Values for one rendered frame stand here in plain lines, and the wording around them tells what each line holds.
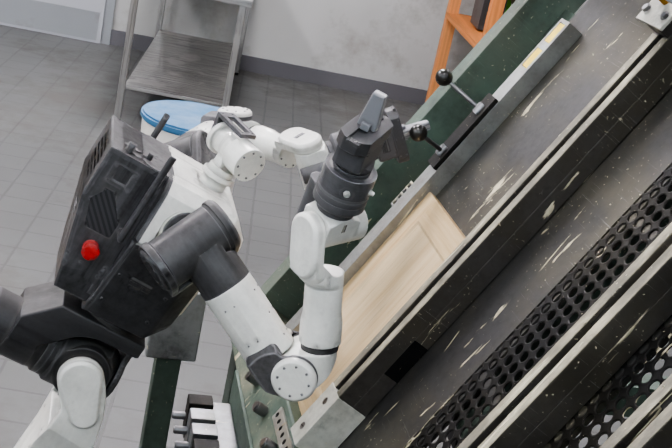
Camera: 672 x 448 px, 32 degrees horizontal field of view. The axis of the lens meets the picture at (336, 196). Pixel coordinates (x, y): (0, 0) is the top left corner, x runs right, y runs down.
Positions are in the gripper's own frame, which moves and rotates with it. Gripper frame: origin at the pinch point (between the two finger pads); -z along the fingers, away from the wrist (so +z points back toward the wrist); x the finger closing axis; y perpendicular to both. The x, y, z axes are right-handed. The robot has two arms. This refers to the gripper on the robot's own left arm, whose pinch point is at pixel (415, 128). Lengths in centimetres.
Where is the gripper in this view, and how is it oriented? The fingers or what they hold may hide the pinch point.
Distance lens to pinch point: 247.1
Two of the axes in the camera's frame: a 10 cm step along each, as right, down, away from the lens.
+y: 1.7, 3.4, -9.2
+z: -9.5, 3.1, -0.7
